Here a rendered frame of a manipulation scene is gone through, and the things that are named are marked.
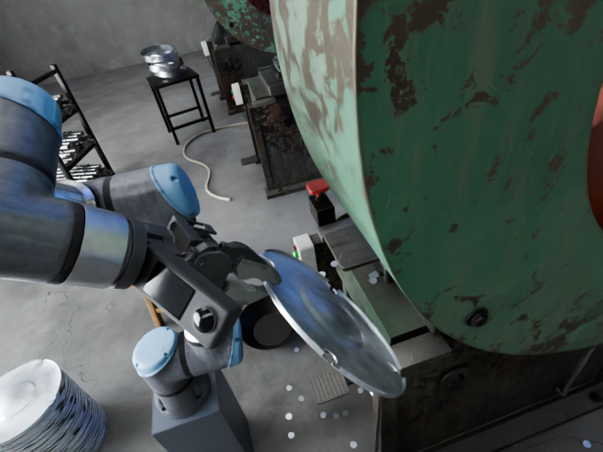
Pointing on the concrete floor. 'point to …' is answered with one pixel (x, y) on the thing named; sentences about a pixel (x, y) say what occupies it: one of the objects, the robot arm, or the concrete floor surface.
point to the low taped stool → (154, 312)
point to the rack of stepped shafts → (76, 143)
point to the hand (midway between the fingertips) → (274, 286)
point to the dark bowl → (265, 325)
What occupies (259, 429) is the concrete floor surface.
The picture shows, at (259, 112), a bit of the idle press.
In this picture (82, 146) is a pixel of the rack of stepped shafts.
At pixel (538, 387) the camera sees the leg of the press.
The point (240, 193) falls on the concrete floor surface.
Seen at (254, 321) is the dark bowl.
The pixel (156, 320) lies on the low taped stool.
